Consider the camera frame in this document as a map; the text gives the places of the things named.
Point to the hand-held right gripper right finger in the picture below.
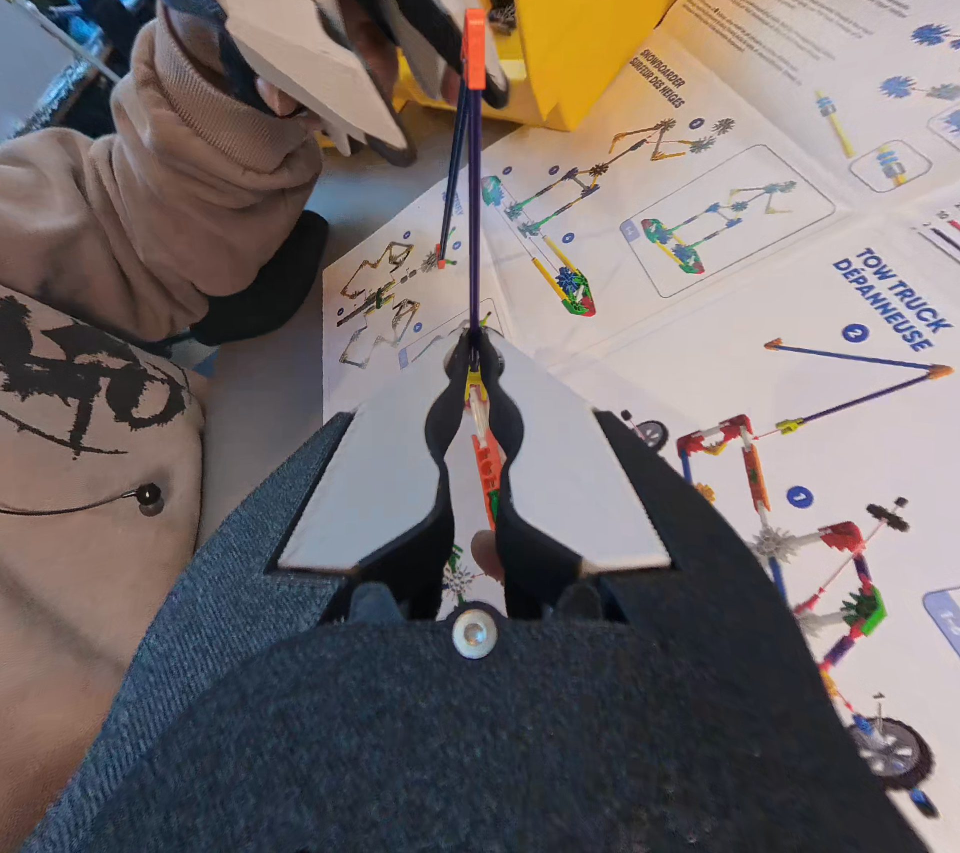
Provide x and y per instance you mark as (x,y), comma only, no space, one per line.
(585,493)

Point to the person's left hand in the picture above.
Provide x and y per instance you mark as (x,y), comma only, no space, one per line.
(368,43)

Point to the small orange connector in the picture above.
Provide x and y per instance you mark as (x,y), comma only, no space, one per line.
(474,51)

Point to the purple plastic rod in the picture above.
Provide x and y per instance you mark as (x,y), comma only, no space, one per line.
(476,238)

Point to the white building instruction sheet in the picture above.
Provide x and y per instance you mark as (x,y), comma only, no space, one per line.
(645,328)

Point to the blue plastic rod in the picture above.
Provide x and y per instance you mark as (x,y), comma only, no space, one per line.
(456,178)

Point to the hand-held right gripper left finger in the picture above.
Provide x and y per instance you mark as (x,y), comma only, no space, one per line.
(360,493)

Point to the colourful rod connector frame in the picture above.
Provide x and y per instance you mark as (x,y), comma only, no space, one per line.
(483,460)

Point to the yellow-green clip connector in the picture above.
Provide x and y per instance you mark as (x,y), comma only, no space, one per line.
(474,384)

